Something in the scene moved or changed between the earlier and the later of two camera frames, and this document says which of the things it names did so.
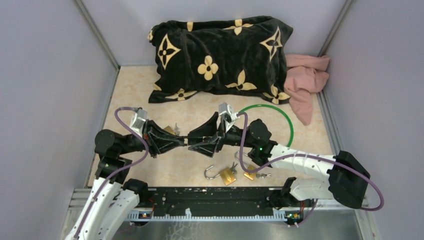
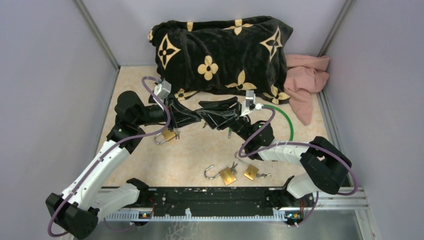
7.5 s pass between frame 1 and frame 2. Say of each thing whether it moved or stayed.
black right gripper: moved
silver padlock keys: stayed
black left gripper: moved
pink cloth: stayed
